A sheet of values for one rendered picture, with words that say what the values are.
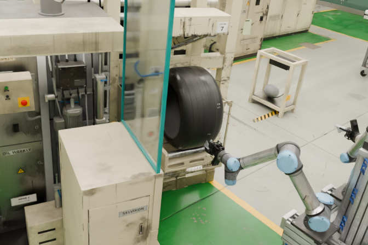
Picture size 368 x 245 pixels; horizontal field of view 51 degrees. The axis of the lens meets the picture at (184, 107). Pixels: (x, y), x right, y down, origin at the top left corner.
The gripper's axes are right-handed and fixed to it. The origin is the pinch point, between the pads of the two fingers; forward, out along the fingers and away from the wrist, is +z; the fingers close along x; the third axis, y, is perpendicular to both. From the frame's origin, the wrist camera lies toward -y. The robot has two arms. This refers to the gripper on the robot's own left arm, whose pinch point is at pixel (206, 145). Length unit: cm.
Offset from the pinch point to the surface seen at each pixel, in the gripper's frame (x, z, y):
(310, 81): -372, 272, -69
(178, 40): -1, 50, 62
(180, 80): 15.1, 12.1, 44.2
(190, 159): 5.9, 9.6, -14.8
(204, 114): 5.6, -4.5, 25.4
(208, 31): -17, 35, 70
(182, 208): -17, 61, -95
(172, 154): 19.4, 11.4, -8.7
